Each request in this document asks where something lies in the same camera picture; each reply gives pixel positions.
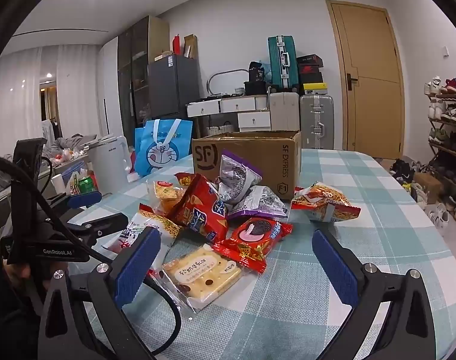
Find silver suitcase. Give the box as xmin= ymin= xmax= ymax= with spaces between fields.
xmin=299 ymin=94 xmax=334 ymax=150

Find dark glass cabinet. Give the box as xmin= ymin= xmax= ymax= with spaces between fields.
xmin=117 ymin=15 xmax=171 ymax=148

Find small purple snack packet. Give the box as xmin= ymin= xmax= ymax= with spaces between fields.
xmin=227 ymin=185 xmax=291 ymax=223

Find wooden shoe rack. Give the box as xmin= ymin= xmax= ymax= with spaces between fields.
xmin=424 ymin=71 xmax=456 ymax=226

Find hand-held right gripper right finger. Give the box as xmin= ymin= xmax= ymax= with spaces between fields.
xmin=312 ymin=229 xmax=436 ymax=360

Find noodle snack packet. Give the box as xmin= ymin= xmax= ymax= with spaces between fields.
xmin=291 ymin=181 xmax=362 ymax=223
xmin=101 ymin=203 xmax=182 ymax=269

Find tall brown carton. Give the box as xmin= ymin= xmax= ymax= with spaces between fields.
xmin=183 ymin=34 xmax=198 ymax=60

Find clear yellow biscuit packet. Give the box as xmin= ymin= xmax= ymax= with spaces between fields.
xmin=161 ymin=243 xmax=244 ymax=311

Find wooden door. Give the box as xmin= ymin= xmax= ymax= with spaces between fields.
xmin=326 ymin=0 xmax=406 ymax=160

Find beige suitcase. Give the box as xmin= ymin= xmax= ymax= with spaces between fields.
xmin=269 ymin=91 xmax=301 ymax=136

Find grey clothing pile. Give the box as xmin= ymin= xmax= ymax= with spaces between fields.
xmin=54 ymin=133 xmax=100 ymax=155

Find clear orange cracker packet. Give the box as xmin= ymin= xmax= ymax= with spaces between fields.
xmin=146 ymin=178 xmax=188 ymax=215

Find large purple snack packet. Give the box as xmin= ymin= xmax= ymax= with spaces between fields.
xmin=216 ymin=149 xmax=263 ymax=206

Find oval metal mirror frame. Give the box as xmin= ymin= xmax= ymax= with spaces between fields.
xmin=207 ymin=69 xmax=250 ymax=97

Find blue cartoon tote bag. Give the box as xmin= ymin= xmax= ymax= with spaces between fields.
xmin=134 ymin=119 xmax=194 ymax=178

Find red chips packet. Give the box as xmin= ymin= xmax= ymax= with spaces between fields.
xmin=167 ymin=173 xmax=229 ymax=243

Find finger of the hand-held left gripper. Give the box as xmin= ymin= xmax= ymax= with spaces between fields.
xmin=61 ymin=213 xmax=129 ymax=249
xmin=65 ymin=190 xmax=102 ymax=211

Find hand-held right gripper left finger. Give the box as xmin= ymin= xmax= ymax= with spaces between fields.
xmin=38 ymin=227 xmax=162 ymax=360

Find teal suitcase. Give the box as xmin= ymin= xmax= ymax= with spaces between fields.
xmin=267 ymin=35 xmax=300 ymax=91

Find grey refrigerator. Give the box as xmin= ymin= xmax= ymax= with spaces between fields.
xmin=147 ymin=54 xmax=201 ymax=121

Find plain black shoe box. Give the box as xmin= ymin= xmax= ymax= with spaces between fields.
xmin=299 ymin=72 xmax=325 ymax=85

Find yellow and black shoe box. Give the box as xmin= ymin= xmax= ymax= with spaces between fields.
xmin=302 ymin=82 xmax=329 ymax=95

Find white curtain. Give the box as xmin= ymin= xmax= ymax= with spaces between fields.
xmin=0 ymin=44 xmax=101 ymax=155

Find green soda can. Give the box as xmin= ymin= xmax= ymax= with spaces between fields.
xmin=78 ymin=176 xmax=98 ymax=193

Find scattered shoes group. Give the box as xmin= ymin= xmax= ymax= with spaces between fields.
xmin=388 ymin=157 xmax=456 ymax=230

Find white electric kettle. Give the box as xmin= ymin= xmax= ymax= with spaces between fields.
xmin=85 ymin=136 xmax=133 ymax=194

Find white drawer desk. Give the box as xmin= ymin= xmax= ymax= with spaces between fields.
xmin=186 ymin=95 xmax=272 ymax=133

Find red cookie packet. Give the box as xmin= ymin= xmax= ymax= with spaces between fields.
xmin=212 ymin=217 xmax=294 ymax=273

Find black bag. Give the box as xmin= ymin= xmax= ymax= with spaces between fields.
xmin=243 ymin=61 xmax=268 ymax=97

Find woven laundry basket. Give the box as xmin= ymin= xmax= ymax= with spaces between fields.
xmin=207 ymin=120 xmax=236 ymax=134

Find small brown cardboard box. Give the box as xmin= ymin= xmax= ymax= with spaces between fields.
xmin=413 ymin=172 xmax=443 ymax=196

